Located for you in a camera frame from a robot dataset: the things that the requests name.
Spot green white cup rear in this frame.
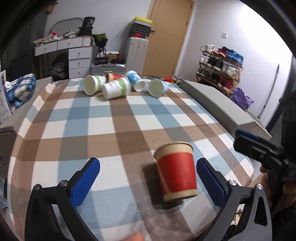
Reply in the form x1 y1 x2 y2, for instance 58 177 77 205
83 75 107 96

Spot white drawer desk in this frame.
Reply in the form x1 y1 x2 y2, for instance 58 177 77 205
33 36 94 79

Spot person's left hand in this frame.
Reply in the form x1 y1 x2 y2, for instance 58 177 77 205
120 232 144 241

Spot purple bag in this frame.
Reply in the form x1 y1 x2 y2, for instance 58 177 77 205
230 87 253 110

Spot grey bedside cabinet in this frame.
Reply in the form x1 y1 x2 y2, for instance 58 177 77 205
1 125 16 209

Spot green white cup front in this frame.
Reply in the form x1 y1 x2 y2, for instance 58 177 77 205
102 77 132 100

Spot green white cup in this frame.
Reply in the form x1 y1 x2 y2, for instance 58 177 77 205
83 75 107 96
102 77 132 100

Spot wooden shoe rack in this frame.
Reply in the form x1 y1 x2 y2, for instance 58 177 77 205
196 45 244 98

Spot white narrow cabinet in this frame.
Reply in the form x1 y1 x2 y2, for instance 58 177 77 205
125 37 149 75

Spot red kraft paper cup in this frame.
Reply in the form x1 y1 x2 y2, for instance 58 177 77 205
154 142 198 202

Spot checkered plaid blanket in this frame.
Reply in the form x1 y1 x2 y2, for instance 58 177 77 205
8 79 254 240

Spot person's right hand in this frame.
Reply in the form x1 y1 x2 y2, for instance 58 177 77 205
248 166 272 207

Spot silver suitcase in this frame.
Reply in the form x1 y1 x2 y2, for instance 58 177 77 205
90 63 126 75

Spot white milk carton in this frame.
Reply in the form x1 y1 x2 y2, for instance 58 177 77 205
0 70 12 124

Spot blue plaid folded bedding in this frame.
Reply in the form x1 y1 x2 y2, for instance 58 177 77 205
4 73 36 112

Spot wooden door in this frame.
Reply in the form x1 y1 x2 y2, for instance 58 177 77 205
142 1 194 78

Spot blue cup right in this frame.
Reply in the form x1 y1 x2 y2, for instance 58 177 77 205
148 79 169 98

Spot black flower bouquet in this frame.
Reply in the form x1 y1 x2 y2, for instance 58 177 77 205
92 33 108 57

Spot blue cup left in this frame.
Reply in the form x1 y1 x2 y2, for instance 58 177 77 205
125 70 145 92

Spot black hat box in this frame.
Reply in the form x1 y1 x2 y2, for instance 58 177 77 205
78 16 95 36

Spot blue cup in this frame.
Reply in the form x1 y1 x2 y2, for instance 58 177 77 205
148 79 169 98
125 70 145 92

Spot stacked shoe boxes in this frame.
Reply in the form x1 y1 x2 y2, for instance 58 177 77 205
129 16 152 39

